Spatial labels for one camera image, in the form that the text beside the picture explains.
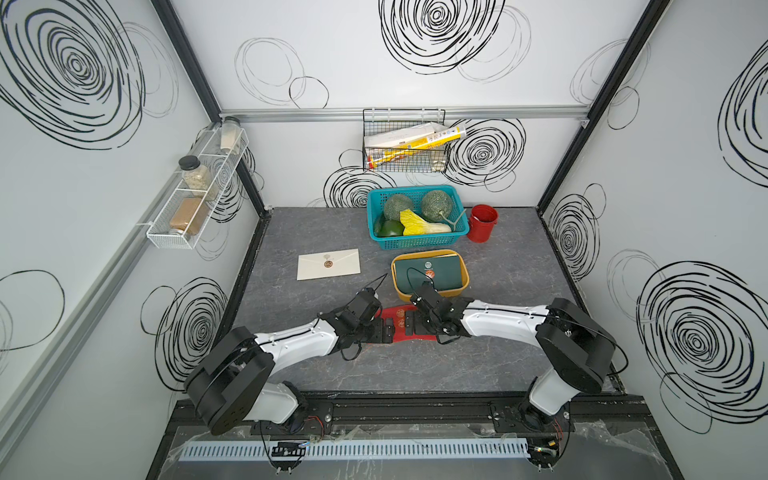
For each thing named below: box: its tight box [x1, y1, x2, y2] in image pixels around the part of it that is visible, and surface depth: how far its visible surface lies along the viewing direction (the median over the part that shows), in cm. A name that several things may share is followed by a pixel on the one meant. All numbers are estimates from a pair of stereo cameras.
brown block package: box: [170, 198, 208, 235], surface depth 69 cm
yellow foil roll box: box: [367, 126, 467, 169], surface depth 86 cm
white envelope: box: [297, 248, 361, 281], surface depth 105 cm
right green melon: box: [421, 190, 453, 223], surface depth 111 cm
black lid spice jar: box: [178, 155, 215, 201], surface depth 72 cm
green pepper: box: [377, 219, 405, 237], surface depth 105 cm
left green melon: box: [384, 194, 414, 221], surface depth 110 cm
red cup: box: [467, 204, 498, 244], surface depth 108 cm
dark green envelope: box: [395, 255, 463, 294], surface depth 98 cm
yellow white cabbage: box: [400, 209, 452, 236], surface depth 106 cm
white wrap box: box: [364, 122, 448, 148], surface depth 90 cm
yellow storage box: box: [391, 250, 470, 301], surface depth 100 cm
